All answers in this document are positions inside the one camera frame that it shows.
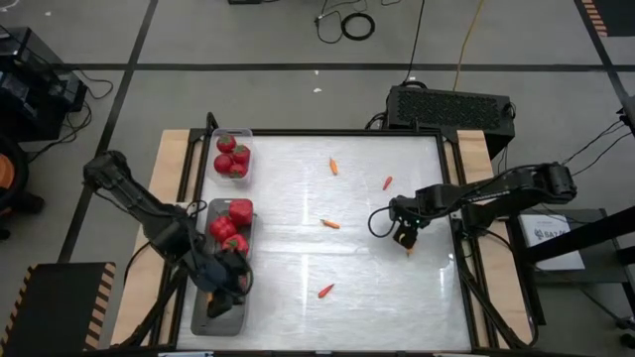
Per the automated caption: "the coiled black cable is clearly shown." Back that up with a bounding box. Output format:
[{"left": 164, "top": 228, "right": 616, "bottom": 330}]
[{"left": 339, "top": 12, "right": 376, "bottom": 42}]

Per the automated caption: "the grey translucent plastic tray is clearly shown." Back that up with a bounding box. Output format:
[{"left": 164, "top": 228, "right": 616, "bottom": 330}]
[
  {"left": 190, "top": 261, "right": 253, "bottom": 338},
  {"left": 200, "top": 196, "right": 255, "bottom": 263}
]

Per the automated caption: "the red bell pepper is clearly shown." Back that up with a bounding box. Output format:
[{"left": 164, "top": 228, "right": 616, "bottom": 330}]
[
  {"left": 221, "top": 232, "right": 251, "bottom": 258},
  {"left": 208, "top": 215, "right": 238, "bottom": 243},
  {"left": 227, "top": 198, "right": 255, "bottom": 227}
]

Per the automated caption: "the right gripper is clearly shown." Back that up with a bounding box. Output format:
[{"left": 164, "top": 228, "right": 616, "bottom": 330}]
[{"left": 389, "top": 193, "right": 433, "bottom": 251}]

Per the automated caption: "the black metal beam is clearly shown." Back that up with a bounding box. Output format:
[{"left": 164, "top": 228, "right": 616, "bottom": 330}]
[{"left": 518, "top": 205, "right": 635, "bottom": 267}]

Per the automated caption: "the black equipment rack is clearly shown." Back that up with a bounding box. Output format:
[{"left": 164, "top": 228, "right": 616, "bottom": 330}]
[{"left": 0, "top": 27, "right": 89, "bottom": 143}]

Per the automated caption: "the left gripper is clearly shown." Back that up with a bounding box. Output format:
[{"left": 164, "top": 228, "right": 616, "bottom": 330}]
[{"left": 195, "top": 252, "right": 253, "bottom": 318}]

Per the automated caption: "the wooden table board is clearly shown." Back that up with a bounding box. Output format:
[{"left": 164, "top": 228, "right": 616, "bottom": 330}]
[{"left": 109, "top": 128, "right": 535, "bottom": 348}]

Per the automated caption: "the black metal table frame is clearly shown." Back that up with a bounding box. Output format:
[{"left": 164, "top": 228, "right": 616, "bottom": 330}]
[{"left": 168, "top": 111, "right": 500, "bottom": 351}]

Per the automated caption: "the orange and black stool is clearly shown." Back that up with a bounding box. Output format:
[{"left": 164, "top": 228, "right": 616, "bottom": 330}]
[{"left": 0, "top": 136, "right": 46, "bottom": 242}]

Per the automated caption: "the black perforated computer case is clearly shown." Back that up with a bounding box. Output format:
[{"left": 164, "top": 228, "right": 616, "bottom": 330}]
[{"left": 385, "top": 84, "right": 516, "bottom": 160}]

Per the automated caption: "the long black cable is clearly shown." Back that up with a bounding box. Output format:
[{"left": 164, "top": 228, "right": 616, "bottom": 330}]
[{"left": 400, "top": 0, "right": 427, "bottom": 85}]

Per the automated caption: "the yellow cable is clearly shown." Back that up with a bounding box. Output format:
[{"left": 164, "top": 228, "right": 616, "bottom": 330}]
[{"left": 451, "top": 0, "right": 485, "bottom": 93}]

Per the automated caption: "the black mat with striped edge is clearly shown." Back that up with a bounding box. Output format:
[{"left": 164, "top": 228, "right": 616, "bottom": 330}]
[
  {"left": 0, "top": 261, "right": 118, "bottom": 357},
  {"left": 578, "top": 0, "right": 635, "bottom": 39}
]

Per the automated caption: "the clear plastic container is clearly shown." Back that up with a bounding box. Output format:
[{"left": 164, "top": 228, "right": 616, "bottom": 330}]
[{"left": 208, "top": 127, "right": 255, "bottom": 188}]

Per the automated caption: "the white printed sign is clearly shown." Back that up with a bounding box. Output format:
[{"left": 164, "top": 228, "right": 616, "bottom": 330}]
[{"left": 518, "top": 212, "right": 586, "bottom": 273}]

